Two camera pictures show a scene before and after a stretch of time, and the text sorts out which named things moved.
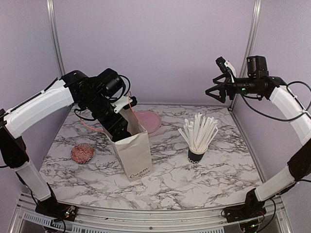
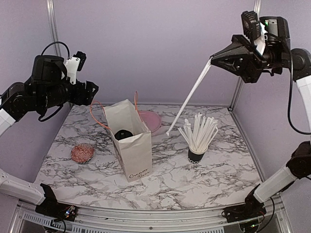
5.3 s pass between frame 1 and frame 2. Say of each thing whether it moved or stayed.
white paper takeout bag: stayed
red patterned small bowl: stayed
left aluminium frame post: stayed
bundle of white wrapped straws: stayed
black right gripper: moved
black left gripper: moved
